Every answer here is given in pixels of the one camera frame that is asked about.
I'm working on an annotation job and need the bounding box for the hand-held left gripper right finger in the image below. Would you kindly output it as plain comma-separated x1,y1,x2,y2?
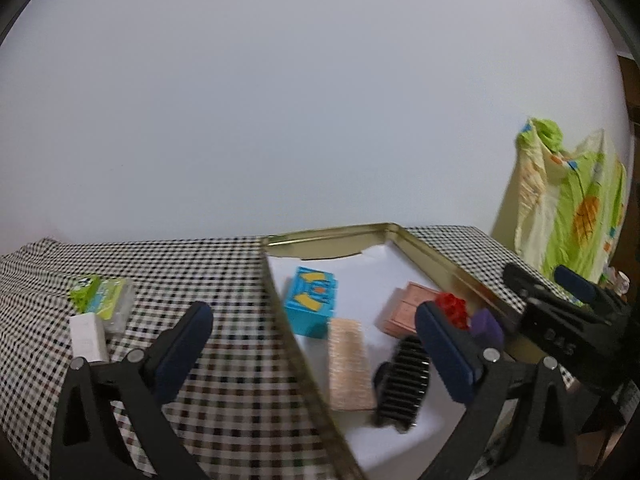
416,301,581,480

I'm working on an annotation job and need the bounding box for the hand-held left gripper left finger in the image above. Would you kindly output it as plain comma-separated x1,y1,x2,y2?
49,301,214,480

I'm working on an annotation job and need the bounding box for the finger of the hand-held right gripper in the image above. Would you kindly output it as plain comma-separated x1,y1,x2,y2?
502,262,553,307
553,264,602,307

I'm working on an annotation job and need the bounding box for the red studded block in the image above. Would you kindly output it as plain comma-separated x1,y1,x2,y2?
434,292,471,331

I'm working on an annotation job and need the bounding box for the purple block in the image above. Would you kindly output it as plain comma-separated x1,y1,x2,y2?
470,308,505,349

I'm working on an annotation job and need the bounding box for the black ribbed comb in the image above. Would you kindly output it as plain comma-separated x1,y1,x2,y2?
372,335,432,433

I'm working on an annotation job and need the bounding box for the pink rectangular box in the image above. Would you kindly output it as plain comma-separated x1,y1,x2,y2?
376,282,442,339

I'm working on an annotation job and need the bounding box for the gold tin box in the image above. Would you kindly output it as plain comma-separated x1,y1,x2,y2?
261,222,533,480

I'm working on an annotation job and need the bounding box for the beige textured box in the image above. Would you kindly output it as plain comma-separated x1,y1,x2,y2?
327,317,377,411

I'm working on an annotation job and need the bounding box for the blue box with yellow print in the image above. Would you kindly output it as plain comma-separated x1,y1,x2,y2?
284,266,337,339

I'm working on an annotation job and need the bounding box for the green yellow printed blanket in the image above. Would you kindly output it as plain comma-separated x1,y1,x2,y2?
492,116,629,285

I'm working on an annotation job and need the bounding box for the black white checkered tablecloth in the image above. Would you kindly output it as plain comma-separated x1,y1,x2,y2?
0,225,581,480

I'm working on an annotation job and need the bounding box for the green blue tissue packet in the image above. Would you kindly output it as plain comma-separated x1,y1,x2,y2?
92,280,135,336

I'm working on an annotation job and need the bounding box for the white rectangular box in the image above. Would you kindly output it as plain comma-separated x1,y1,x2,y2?
69,312,110,364

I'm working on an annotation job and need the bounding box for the white paper liner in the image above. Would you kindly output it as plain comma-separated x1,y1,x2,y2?
267,244,501,480

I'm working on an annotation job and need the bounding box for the green dotted cube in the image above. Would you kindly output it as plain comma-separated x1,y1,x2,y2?
68,275,101,312

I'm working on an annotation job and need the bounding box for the brown wooden furniture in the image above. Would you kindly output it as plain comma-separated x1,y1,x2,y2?
619,54,640,128

